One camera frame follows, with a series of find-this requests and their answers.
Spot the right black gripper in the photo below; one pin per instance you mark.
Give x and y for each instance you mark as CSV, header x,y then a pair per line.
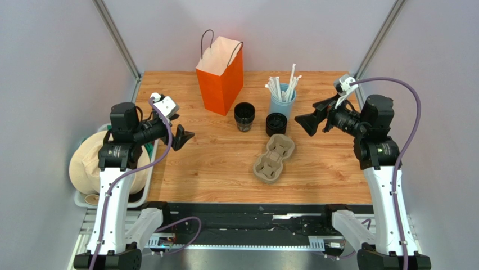
x,y
324,117

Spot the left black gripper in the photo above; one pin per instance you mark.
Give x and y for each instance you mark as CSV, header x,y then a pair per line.
x,y
180,138

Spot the pulp cup carrier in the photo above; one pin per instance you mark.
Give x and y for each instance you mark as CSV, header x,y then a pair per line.
x,y
269,165

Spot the orange paper bag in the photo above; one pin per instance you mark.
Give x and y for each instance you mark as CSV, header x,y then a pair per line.
x,y
220,73

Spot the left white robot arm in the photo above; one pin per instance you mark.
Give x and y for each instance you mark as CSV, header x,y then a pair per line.
x,y
111,246

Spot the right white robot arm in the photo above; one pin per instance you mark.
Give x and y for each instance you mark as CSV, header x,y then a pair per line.
x,y
392,246

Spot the light blue straw holder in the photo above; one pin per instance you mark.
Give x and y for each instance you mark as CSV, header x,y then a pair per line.
x,y
285,108

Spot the black lid stack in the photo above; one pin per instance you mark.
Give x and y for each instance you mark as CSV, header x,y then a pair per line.
x,y
276,123

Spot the white plastic tray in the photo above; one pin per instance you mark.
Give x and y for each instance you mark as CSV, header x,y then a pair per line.
x,y
91,201

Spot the beige hat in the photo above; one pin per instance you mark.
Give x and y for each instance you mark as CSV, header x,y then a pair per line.
x,y
84,171

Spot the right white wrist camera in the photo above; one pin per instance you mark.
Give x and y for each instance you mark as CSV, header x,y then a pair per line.
x,y
345,87

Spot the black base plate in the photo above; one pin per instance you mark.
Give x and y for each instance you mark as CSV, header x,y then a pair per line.
x,y
248,224

